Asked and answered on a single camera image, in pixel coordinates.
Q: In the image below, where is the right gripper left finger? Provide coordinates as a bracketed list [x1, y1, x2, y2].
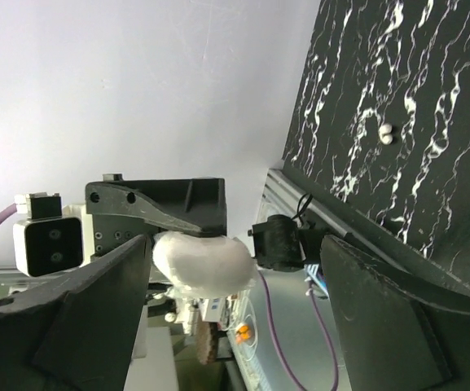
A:
[0, 235, 152, 390]

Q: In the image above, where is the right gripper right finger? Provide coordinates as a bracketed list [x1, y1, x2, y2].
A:
[320, 235, 470, 390]

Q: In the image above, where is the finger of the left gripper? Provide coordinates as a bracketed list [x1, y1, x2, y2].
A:
[85, 178, 227, 237]

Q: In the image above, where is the white oval pebble case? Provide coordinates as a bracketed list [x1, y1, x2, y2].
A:
[152, 231, 257, 299]

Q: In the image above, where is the white earbud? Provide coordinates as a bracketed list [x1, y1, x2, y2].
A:
[378, 123, 393, 145]

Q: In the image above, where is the right orange connector board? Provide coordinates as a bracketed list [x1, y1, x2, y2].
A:
[235, 322, 257, 345]

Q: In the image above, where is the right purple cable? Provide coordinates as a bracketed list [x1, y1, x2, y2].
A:
[257, 270, 340, 391]

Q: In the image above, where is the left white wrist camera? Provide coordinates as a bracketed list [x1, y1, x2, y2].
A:
[13, 192, 84, 278]

